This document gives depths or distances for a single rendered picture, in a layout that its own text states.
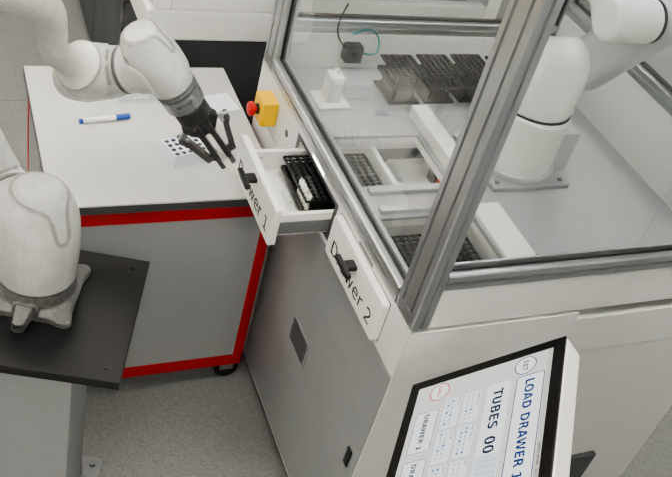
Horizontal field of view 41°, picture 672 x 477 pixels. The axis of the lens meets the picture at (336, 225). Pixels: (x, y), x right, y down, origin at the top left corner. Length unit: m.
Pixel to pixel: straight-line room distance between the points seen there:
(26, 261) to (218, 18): 1.25
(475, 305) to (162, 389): 1.26
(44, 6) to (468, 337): 1.03
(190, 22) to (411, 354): 1.36
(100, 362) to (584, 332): 1.05
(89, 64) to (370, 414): 0.94
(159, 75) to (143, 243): 0.62
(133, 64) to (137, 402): 1.24
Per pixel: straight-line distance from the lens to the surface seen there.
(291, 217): 2.04
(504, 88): 1.45
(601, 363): 2.23
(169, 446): 2.66
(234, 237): 2.37
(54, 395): 2.02
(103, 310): 1.91
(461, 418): 1.50
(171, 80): 1.82
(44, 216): 1.73
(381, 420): 1.99
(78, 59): 1.84
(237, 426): 2.73
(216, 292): 2.50
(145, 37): 1.79
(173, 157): 2.31
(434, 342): 1.84
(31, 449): 2.19
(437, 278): 1.68
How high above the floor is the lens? 2.16
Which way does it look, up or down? 38 degrees down
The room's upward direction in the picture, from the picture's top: 16 degrees clockwise
